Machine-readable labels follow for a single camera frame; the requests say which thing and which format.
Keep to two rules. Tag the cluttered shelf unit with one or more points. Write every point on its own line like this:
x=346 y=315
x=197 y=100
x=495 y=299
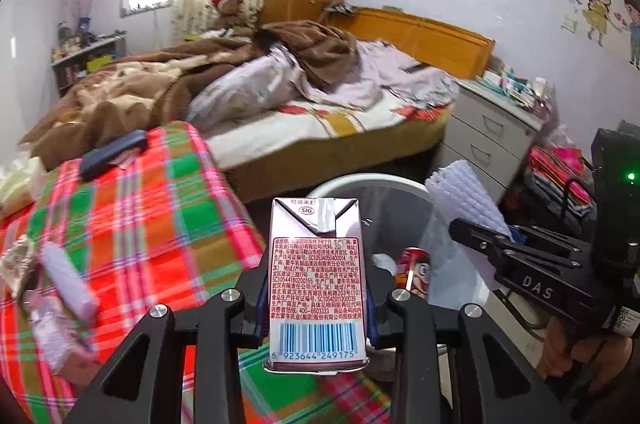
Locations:
x=85 y=64

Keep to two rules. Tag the white trash bin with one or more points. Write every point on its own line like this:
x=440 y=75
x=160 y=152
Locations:
x=350 y=184

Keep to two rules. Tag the crumpled brown wrapper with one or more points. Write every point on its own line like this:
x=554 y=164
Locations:
x=20 y=264

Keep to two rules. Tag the pile of small boxes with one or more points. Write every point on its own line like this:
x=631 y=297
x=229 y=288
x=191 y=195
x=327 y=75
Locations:
x=515 y=86

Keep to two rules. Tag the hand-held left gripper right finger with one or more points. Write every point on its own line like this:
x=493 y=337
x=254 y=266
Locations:
x=385 y=314

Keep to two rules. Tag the grey nightstand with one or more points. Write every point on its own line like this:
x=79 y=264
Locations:
x=490 y=129

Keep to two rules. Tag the purple milk carton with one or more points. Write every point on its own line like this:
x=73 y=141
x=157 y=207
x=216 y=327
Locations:
x=315 y=279

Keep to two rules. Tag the cartoon wall sticker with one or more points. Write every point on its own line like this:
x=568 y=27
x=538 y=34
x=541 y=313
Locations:
x=597 y=4

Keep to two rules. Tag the white foam roll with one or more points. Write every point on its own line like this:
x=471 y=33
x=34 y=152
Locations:
x=67 y=276

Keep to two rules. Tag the black phone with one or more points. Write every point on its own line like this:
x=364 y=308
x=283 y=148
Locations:
x=411 y=66

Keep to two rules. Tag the patterned bed sheet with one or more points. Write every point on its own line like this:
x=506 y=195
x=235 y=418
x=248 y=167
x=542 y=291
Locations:
x=325 y=124

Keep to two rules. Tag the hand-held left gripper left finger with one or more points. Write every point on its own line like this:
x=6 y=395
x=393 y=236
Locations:
x=261 y=314

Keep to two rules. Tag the brown blanket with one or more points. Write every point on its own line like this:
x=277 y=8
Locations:
x=125 y=89

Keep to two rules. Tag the person's right hand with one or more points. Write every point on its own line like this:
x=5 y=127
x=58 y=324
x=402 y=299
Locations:
x=560 y=349

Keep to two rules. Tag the white quilt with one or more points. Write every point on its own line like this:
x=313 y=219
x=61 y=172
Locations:
x=250 y=84

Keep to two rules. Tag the plaid cloth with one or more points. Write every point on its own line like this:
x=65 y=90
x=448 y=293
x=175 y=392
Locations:
x=150 y=224

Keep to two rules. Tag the wooden headboard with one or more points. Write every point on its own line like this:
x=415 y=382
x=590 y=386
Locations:
x=425 y=34

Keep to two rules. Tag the green tissue pack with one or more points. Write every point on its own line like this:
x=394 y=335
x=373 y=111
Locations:
x=17 y=184

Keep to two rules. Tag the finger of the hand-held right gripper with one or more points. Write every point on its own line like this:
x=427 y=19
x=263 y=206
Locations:
x=470 y=231
x=550 y=239

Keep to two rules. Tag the red drink can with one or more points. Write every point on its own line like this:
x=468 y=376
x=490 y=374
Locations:
x=412 y=269

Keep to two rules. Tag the white foam net sleeve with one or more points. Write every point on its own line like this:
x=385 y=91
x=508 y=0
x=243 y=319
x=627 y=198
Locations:
x=465 y=194

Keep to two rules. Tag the black remote control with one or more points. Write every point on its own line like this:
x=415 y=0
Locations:
x=112 y=156

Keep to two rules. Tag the brown teddy bear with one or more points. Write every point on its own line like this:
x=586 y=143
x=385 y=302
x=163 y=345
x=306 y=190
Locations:
x=232 y=11

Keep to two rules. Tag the stack of colourful cloths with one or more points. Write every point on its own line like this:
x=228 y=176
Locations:
x=555 y=174

